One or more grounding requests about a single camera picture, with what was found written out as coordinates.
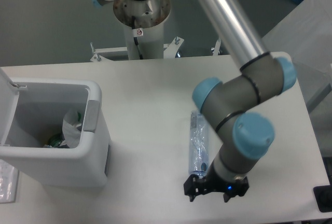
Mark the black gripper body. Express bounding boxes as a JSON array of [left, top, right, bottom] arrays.
[[205, 168, 236, 194]]

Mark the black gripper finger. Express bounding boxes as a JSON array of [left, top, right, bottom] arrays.
[[223, 177, 250, 203], [184, 174, 208, 202]]

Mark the clear crushed plastic bottle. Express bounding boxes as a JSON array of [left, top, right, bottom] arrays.
[[188, 110, 209, 177]]

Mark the white plastic wrapper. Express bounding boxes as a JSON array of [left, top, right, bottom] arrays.
[[60, 108, 82, 148]]

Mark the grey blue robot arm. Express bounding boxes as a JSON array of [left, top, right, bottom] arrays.
[[92, 0, 297, 202]]

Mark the white trash can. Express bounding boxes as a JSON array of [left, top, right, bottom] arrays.
[[1, 72, 110, 187]]

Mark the black device at edge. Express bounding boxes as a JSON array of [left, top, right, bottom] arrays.
[[313, 185, 331, 213]]

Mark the green wrapper in bin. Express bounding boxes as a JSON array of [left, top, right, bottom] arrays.
[[43, 133, 63, 148]]

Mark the white side cabinet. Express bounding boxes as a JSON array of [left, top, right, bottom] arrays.
[[263, 0, 331, 121]]

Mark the clear plastic sheet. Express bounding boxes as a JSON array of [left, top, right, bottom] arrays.
[[1, 160, 19, 204]]

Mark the white metal base frame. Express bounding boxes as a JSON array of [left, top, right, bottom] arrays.
[[89, 36, 223, 63]]

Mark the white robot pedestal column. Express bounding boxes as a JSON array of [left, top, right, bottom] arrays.
[[113, 0, 171, 60]]

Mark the black cable on pedestal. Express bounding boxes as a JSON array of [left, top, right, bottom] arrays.
[[131, 16, 144, 60]]

